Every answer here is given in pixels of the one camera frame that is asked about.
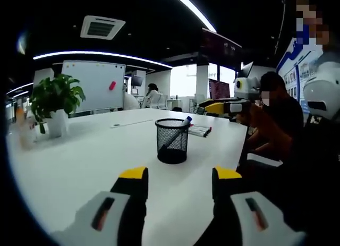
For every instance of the green plant in white pot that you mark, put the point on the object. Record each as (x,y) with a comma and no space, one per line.
(57,126)

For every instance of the blue-capped whiteboard marker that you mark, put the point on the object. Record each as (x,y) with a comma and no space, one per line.
(188,119)

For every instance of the black mesh pen holder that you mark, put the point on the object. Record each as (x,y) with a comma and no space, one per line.
(172,147)

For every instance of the tilted wall monitor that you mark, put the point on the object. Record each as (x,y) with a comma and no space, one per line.
(247,69)

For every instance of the black-capped whiteboard marker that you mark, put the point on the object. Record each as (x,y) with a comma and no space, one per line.
(197,134)
(199,129)

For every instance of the dark hanging display screen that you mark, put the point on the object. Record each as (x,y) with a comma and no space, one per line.
(220,46)

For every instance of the person's right hand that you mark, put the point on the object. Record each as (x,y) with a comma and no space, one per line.
(255,117)

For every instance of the white mesh office chair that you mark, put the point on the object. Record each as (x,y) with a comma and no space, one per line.
(164,101)
(157,101)
(200,98)

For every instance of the whiteboard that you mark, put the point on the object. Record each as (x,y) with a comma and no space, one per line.
(93,86)

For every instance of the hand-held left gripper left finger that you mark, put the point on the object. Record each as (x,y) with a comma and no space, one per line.
(110,216)

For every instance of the person's dark clothing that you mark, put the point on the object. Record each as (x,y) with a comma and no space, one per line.
(318,177)

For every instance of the white ceiling air conditioner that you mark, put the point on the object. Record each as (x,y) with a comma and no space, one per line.
(102,28)

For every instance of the row of coloured magnets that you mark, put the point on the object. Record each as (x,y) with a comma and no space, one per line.
(116,66)

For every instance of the blue white wall poster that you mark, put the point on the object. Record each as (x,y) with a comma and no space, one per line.
(290,78)

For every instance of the orange drink bottle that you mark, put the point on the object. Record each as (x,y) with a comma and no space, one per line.
(20,114)

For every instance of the black office chair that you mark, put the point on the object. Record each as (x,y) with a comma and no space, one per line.
(177,109)

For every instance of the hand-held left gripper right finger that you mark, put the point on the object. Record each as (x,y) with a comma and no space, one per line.
(249,216)

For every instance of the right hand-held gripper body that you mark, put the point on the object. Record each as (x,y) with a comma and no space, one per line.
(248,88)

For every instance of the red whiteboard eraser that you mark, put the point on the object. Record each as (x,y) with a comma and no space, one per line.
(112,85)

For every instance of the white chest-worn device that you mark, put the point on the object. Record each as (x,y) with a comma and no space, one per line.
(320,92)

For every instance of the curved ceiling light strip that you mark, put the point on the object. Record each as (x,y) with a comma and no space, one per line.
(98,52)
(192,7)
(21,94)
(20,88)

